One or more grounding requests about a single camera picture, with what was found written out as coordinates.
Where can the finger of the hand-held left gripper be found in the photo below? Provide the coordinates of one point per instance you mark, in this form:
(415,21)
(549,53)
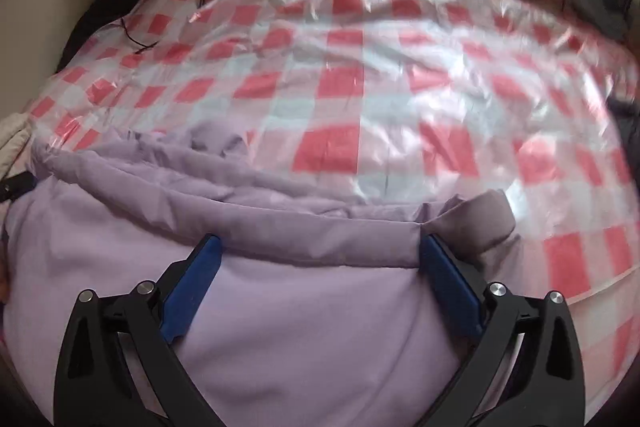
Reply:
(17,187)

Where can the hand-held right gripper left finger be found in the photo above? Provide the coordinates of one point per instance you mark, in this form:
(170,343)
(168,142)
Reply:
(192,282)

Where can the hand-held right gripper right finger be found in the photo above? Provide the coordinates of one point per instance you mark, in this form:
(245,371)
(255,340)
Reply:
(450,287)

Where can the purple hooded jacket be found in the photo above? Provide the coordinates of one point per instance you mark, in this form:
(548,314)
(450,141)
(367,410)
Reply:
(300,307)

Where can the beige quilted blanket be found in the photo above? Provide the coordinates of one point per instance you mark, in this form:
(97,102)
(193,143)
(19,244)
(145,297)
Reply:
(12,142)

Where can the red checked plastic bed cover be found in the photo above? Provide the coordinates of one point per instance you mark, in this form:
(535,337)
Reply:
(350,82)

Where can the black puffer jacket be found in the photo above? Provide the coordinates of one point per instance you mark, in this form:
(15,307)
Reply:
(625,117)

